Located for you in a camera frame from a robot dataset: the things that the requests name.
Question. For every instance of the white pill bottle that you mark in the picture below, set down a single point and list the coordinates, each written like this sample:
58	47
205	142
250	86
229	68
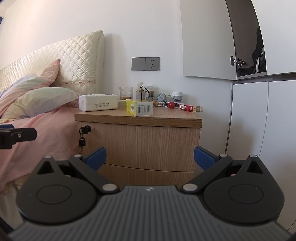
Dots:
149	90

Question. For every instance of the red ball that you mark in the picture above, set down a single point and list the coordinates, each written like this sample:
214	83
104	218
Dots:
171	105

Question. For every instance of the open white wardrobe door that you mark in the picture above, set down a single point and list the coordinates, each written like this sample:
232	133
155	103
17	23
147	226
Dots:
205	39

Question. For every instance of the cream lace bed skirt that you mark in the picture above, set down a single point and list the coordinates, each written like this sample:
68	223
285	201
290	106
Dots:
7	188

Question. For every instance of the white cabinet door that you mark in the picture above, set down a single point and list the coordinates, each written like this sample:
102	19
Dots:
248	120
282	129

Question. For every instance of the wooden nightstand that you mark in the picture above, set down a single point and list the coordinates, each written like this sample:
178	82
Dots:
143	115

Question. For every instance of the clear glass cup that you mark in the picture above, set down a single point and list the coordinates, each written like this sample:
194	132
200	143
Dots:
126	93

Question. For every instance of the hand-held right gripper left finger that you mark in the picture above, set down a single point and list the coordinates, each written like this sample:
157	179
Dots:
97	158

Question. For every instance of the wooden drawer with lock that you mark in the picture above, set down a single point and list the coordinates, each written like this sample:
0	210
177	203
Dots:
143	143

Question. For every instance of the small yellow medicine box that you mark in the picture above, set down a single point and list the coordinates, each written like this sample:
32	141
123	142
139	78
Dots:
138	108

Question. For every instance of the pastel checked pillow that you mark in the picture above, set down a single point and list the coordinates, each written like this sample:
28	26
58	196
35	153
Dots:
44	99

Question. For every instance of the red cigarette box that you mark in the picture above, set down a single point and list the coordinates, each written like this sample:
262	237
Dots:
190	108

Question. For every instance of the pink duvet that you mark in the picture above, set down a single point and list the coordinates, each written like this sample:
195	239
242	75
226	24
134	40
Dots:
46	136

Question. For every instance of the dark clothes in wardrobe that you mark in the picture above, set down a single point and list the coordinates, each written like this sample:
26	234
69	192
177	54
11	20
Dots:
257	58

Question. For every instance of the white tissue pack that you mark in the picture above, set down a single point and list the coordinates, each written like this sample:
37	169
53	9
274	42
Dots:
98	103

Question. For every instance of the pink striped pillow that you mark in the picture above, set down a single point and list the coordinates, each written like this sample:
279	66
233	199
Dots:
44	75

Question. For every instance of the black hanging key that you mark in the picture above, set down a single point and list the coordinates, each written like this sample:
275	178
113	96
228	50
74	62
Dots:
81	141

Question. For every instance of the plain wooden drawer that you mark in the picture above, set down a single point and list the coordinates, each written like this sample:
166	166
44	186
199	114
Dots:
148	176

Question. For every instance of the metal door hinge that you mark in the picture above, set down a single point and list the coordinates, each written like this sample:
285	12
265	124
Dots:
237	61

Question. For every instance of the closed white wardrobe door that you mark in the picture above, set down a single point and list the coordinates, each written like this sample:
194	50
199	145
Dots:
279	37

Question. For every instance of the grey wall socket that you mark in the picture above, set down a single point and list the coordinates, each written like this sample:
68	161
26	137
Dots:
152	63

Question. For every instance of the cream quilted headboard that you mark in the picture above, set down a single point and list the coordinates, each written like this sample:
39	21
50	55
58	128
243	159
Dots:
78	58

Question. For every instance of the white charger plug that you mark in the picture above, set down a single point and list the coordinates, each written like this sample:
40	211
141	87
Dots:
177	96

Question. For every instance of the metal key bunch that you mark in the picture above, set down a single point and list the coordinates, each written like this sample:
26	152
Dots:
163	104

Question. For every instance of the grey plush toy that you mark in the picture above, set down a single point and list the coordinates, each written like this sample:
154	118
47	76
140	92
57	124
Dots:
163	97

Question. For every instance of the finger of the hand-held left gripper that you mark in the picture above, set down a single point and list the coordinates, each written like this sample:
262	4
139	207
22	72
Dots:
25	134
6	127

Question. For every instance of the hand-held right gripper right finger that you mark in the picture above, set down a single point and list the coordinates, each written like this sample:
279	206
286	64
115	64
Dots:
203	160

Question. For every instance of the grey wall switch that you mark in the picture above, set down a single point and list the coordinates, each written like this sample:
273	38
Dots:
138	64

